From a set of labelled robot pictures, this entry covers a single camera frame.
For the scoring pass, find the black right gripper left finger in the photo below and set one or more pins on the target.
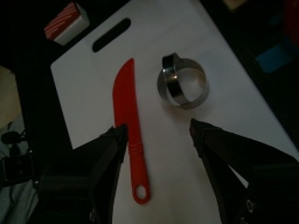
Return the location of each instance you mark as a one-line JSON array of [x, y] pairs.
[[83, 178]]

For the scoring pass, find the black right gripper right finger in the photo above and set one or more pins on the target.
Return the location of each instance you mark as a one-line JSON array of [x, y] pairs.
[[249, 178]]

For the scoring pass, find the white plastic cutting board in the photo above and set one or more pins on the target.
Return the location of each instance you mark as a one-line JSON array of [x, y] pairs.
[[163, 96]]

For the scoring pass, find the round metal cookie cutter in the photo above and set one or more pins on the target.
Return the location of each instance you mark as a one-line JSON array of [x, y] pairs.
[[182, 83]]

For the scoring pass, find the black clamp device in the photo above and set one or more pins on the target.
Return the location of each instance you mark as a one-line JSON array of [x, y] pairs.
[[15, 163]]

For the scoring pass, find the red plastic toy knife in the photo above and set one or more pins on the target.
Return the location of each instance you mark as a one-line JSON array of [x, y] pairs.
[[130, 125]]

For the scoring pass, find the blue toy piece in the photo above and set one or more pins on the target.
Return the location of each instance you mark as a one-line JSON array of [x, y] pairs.
[[276, 55]]

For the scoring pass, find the red striped white toy block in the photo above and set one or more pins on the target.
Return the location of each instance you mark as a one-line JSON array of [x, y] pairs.
[[67, 24]]

